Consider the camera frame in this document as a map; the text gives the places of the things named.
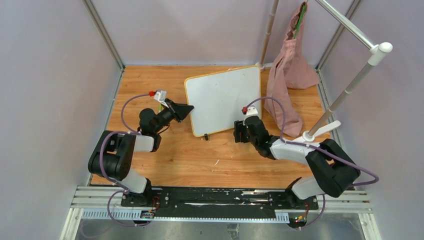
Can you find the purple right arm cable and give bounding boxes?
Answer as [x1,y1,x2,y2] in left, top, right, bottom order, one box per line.
[241,96,380,230]

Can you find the pink cloth bag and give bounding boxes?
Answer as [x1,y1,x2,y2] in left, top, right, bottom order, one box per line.
[264,1,320,137]

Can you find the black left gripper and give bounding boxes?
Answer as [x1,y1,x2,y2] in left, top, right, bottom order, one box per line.
[153,99,193,134]

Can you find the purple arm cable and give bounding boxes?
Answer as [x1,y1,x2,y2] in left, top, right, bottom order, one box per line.
[241,96,380,230]
[98,91,157,228]

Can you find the wooden rack pole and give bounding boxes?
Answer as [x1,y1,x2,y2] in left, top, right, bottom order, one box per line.
[258,0,279,68]

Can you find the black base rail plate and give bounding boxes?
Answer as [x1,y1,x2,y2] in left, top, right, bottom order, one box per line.
[121,186,319,219]

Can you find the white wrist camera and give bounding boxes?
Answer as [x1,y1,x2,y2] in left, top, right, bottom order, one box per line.
[242,105,259,118]
[153,89,167,106]

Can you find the yellow framed whiteboard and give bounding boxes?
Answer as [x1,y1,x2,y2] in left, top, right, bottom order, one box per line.
[184,65,261,138]

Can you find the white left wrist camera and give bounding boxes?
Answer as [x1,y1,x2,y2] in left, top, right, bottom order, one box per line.
[153,89,167,106]

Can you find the white clothes rack frame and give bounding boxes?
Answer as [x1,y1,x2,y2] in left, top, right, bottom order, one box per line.
[255,0,394,143]

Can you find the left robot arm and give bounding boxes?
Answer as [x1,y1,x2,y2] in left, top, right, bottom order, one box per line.
[87,98,195,207]

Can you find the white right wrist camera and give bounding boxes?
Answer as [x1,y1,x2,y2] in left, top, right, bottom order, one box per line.
[242,105,259,118]

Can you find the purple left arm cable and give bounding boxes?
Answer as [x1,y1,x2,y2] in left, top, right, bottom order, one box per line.
[98,91,157,228]

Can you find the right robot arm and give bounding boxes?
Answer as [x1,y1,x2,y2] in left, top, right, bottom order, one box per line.
[233,116,361,209]

